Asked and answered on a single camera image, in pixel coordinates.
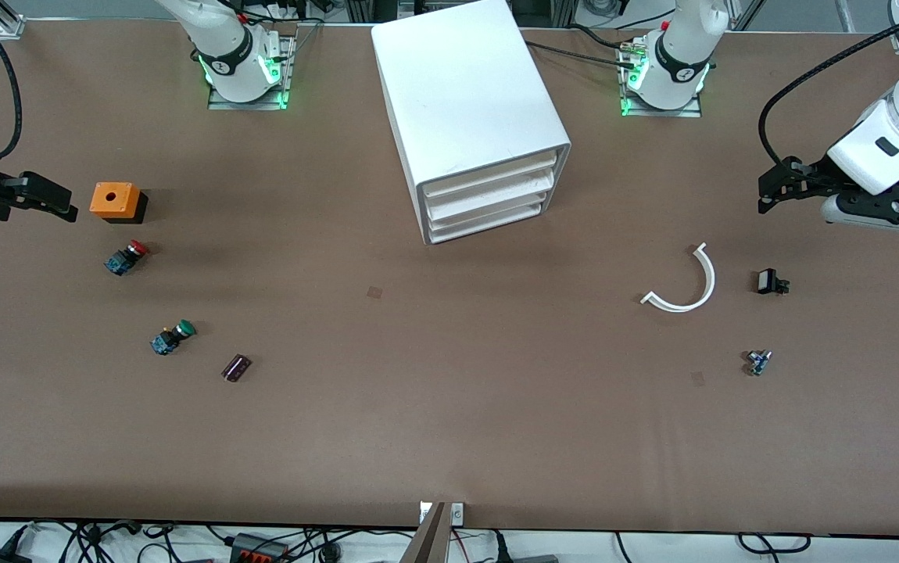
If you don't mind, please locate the green push button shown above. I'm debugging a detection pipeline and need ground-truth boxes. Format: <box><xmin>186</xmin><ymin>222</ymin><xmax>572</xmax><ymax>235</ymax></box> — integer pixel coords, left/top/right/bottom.
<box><xmin>150</xmin><ymin>319</ymin><xmax>197</xmax><ymax>357</ymax></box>

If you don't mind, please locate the white curved plastic part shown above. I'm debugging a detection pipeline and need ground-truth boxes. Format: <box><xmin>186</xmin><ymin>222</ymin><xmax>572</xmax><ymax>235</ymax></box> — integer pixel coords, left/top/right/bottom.
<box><xmin>640</xmin><ymin>242</ymin><xmax>716</xmax><ymax>314</ymax></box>

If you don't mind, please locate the red push button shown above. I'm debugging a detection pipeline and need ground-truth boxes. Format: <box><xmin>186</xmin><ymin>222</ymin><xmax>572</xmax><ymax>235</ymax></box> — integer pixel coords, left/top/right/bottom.
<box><xmin>103</xmin><ymin>240</ymin><xmax>150</xmax><ymax>276</ymax></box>

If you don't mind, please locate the brown wooden post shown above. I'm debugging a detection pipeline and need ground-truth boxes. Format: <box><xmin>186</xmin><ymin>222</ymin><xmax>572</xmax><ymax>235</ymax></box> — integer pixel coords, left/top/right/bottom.
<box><xmin>399</xmin><ymin>502</ymin><xmax>448</xmax><ymax>563</ymax></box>

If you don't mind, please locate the aluminium corner bracket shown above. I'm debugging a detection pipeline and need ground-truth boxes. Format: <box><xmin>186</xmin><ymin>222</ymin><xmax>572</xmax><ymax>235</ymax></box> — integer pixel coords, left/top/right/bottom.
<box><xmin>0</xmin><ymin>0</ymin><xmax>27</xmax><ymax>39</ymax></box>

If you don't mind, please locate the black looped floor cable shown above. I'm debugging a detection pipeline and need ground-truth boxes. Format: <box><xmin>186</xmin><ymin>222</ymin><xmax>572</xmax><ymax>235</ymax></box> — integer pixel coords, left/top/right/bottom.
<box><xmin>736</xmin><ymin>533</ymin><xmax>812</xmax><ymax>555</ymax></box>

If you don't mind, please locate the orange box with hole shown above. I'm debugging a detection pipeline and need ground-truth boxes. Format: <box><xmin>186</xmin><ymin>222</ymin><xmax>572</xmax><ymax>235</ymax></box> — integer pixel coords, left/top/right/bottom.
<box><xmin>89</xmin><ymin>182</ymin><xmax>149</xmax><ymax>224</ymax></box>

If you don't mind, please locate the black table cable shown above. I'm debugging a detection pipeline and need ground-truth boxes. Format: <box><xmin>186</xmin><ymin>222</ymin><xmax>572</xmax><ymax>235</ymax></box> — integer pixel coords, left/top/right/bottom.
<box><xmin>528</xmin><ymin>23</ymin><xmax>639</xmax><ymax>73</ymax></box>

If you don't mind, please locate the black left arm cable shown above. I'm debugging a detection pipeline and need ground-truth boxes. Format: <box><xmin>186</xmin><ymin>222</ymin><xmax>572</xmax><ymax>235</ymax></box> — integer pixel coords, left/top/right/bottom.
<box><xmin>758</xmin><ymin>2</ymin><xmax>899</xmax><ymax>169</ymax></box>

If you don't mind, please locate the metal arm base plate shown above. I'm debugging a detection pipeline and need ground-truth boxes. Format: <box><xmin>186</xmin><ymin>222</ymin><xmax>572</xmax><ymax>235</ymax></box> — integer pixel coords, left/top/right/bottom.
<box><xmin>619</xmin><ymin>39</ymin><xmax>704</xmax><ymax>119</ymax></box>
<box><xmin>207</xmin><ymin>33</ymin><xmax>296</xmax><ymax>111</ymax></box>

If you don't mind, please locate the black red power strip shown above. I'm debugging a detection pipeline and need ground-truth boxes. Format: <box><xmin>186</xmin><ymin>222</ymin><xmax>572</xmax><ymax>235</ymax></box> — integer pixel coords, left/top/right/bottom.
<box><xmin>229</xmin><ymin>533</ymin><xmax>291</xmax><ymax>563</ymax></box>

